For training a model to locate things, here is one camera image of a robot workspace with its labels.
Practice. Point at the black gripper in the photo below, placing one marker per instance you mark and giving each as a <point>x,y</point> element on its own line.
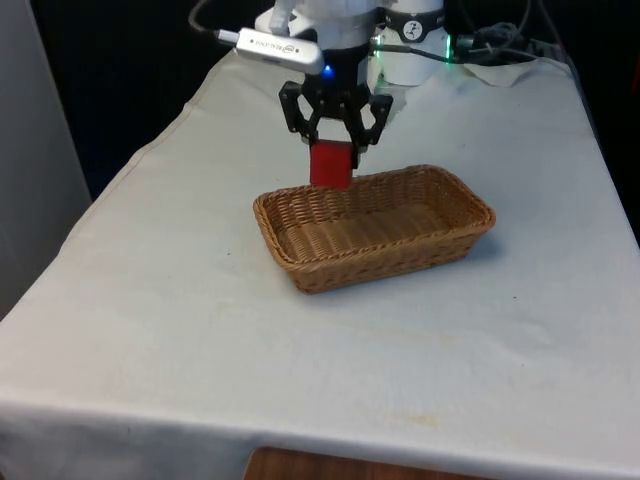
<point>346,70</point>

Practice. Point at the red cube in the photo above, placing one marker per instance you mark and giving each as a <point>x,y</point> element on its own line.
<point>330,165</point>

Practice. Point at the brown wicker basket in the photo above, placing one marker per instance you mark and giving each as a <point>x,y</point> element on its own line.
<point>380,225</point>

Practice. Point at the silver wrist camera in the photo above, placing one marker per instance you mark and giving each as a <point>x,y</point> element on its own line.
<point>280,50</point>

